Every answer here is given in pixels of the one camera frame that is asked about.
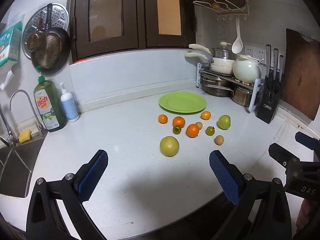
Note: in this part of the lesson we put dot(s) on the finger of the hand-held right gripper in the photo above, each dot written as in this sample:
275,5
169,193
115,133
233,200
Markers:
308,141
282,156

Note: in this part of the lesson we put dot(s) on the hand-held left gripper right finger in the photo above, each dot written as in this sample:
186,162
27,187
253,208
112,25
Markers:
225,177

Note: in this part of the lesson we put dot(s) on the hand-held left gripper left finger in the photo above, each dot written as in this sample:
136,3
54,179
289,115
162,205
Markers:
93,177

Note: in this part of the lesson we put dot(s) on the brown longan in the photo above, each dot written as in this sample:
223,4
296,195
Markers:
199,125
219,140

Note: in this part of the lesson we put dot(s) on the green tomato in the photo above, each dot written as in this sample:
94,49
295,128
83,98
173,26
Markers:
210,131
177,129

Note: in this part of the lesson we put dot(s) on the green round fruit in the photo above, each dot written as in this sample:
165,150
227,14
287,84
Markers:
224,122

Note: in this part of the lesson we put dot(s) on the large orange tangerine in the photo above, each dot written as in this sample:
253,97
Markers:
178,121
192,130

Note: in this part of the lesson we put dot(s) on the large yellow-green fruit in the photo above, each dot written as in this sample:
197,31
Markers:
169,146

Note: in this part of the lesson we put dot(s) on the small orange tangerine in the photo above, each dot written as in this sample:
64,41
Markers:
205,115
162,118

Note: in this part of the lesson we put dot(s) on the green plate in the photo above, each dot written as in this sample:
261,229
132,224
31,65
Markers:
182,102

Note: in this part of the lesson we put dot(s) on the person's right hand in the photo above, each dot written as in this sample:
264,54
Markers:
303,213

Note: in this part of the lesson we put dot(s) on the black knife block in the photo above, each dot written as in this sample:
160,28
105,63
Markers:
268,102

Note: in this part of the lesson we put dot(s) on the rectangular wooden cutting board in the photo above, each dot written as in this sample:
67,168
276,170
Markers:
302,75

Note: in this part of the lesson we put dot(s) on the white steel pot rack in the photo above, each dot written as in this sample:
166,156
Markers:
254,95

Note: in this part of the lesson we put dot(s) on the white blue pump bottle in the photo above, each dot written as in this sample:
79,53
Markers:
69,107

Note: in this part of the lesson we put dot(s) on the steel sink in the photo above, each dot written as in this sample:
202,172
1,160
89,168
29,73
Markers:
15,170

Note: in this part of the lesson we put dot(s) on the yellow sponge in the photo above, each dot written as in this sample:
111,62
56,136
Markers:
25,136

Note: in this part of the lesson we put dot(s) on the green dish soap bottle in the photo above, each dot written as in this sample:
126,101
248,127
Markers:
48,105

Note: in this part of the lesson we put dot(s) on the white teapot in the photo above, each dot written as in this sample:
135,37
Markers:
246,70

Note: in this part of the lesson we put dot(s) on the steel kitchen faucet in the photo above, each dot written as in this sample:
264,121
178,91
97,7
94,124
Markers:
7,132

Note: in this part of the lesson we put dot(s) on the cream pan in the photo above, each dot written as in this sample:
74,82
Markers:
221,68

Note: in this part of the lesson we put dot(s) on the thin curved steel faucet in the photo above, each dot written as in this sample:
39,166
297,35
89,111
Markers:
15,93

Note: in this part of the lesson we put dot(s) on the white ladle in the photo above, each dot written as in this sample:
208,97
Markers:
237,46

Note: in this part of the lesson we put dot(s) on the steel pot with glass lid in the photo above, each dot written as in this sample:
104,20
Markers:
221,52

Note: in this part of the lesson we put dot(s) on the clear plastic bag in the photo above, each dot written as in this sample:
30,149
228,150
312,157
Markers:
6,77

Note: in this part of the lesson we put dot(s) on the black frying pan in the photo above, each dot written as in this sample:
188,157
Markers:
53,47

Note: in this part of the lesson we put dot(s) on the small copper pan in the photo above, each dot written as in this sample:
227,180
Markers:
35,41

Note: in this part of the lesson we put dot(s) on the teal cardboard box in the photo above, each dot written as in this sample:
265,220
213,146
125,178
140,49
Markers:
10,45

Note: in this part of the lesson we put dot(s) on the brown wooden cabinet door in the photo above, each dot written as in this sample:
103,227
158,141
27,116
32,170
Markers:
150,17
80,17

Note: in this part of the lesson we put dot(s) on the round steel steamer tray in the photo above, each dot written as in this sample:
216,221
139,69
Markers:
58,15

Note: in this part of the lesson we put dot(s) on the white wall socket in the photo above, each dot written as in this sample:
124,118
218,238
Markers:
258,53
248,50

